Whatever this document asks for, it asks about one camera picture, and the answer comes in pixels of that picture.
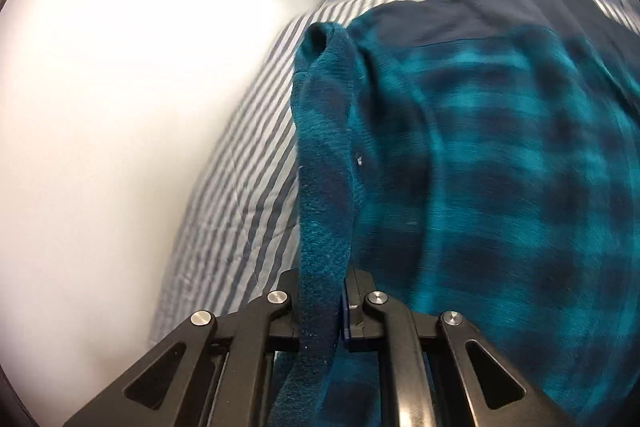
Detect striped blue white quilt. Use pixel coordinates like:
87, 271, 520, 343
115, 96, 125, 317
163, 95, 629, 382
150, 0, 640, 343

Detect teal plaid fleece jacket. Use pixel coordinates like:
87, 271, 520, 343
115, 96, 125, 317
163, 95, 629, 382
270, 0, 639, 426

